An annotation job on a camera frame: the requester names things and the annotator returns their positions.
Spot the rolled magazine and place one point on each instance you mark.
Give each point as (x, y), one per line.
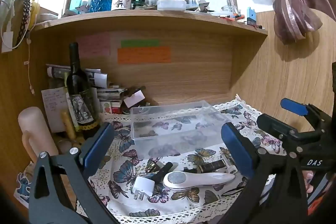
(98, 78)

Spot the person's right hand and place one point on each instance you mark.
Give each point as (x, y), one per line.
(307, 180)

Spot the white plug charger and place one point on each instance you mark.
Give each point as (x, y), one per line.
(143, 186)

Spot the orange pens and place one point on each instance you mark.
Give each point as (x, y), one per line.
(231, 17)

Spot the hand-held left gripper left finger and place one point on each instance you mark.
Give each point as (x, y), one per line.
(98, 145)

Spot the blue cartoon sticker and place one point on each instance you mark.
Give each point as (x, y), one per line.
(22, 187)

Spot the white handheld massager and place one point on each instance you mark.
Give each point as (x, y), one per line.
(199, 180)

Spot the gold metal clip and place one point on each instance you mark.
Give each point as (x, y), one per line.
(152, 166)

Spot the silver binder clip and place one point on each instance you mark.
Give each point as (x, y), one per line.
(80, 9)

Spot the black lace ribbon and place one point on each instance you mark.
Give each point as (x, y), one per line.
(25, 16)

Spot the black ink bottle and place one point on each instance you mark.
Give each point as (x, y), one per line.
(139, 2)

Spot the pink sticky note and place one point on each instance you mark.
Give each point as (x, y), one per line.
(93, 44)

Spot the white paper tag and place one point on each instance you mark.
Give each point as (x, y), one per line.
(134, 99)

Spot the orange sticky note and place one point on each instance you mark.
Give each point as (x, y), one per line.
(144, 55)

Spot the pale pink cylinder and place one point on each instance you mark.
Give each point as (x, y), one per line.
(34, 124)

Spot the stack of small booklets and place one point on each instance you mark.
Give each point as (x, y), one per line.
(110, 98)

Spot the handwritten paper note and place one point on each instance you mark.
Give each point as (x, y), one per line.
(53, 108)

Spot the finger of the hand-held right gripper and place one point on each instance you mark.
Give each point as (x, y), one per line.
(275, 125)
(292, 106)

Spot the butterfly print lace cloth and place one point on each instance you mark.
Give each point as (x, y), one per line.
(126, 166)

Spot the clear lidded plastic container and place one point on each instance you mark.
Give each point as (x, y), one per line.
(171, 5)

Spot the green sticky note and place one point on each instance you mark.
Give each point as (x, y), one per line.
(140, 43)

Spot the glass jar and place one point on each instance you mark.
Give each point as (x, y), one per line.
(231, 2)

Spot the dark wine bottle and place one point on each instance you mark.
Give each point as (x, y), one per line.
(78, 82)

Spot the wooden shelf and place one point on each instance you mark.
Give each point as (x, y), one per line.
(199, 56)

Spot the yellow candle stick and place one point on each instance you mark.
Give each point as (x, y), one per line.
(68, 125)

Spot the clear plastic storage box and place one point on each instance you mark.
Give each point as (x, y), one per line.
(178, 129)

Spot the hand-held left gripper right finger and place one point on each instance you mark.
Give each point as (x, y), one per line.
(236, 145)

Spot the cardboard tube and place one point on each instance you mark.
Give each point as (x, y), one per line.
(67, 6)

